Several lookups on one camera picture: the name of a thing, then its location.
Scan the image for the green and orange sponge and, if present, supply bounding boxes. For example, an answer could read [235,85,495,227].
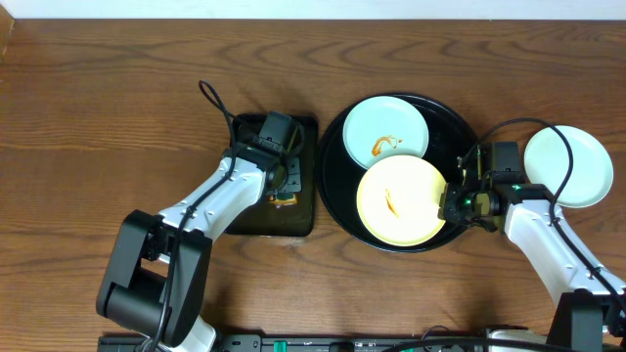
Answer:
[268,193,297,208]

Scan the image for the light blue plate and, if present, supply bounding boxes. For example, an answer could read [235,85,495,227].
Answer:
[341,96,429,169]
[523,125,614,208]

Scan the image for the yellow plate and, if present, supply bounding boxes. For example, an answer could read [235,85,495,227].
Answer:
[356,155,446,246]

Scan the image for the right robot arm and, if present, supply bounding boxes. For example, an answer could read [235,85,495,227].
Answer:
[438,142,625,351]

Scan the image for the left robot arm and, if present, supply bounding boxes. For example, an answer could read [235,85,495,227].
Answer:
[96,111,318,351]

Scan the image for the black rectangular water tray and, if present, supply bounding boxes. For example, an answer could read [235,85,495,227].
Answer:
[226,116,318,237]

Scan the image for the round black serving tray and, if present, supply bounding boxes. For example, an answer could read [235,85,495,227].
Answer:
[315,93,477,252]

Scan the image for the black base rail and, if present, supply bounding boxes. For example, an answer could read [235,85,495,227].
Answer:
[96,334,529,352]

